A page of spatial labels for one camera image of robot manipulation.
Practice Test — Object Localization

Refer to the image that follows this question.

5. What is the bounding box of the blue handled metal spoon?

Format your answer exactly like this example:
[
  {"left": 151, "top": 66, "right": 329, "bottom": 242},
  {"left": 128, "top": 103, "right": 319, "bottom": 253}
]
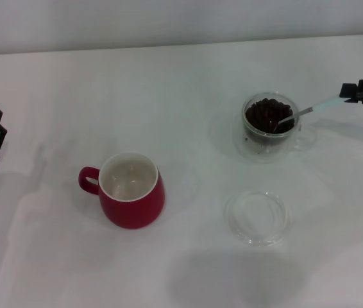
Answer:
[{"left": 273, "top": 96, "right": 346, "bottom": 133}]

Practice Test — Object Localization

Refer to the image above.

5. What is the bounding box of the red ceramic mug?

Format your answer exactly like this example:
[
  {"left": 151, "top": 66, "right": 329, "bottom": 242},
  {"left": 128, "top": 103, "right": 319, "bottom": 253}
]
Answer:
[{"left": 78, "top": 151, "right": 166, "bottom": 230}]

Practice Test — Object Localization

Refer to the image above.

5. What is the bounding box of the coffee beans pile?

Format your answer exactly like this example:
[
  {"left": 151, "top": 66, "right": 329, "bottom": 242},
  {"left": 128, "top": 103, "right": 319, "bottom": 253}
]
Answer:
[{"left": 244, "top": 98, "right": 295, "bottom": 135}]

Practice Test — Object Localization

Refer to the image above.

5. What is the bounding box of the clear glass saucer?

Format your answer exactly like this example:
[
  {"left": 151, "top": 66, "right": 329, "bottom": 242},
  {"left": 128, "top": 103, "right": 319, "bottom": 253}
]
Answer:
[
  {"left": 224, "top": 189, "right": 290, "bottom": 247},
  {"left": 232, "top": 118, "right": 301, "bottom": 164}
]

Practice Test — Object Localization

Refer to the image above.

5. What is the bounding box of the double wall glass cup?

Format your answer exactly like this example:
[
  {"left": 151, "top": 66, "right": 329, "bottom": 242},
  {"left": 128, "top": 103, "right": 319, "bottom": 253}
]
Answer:
[{"left": 241, "top": 92, "right": 317, "bottom": 152}]

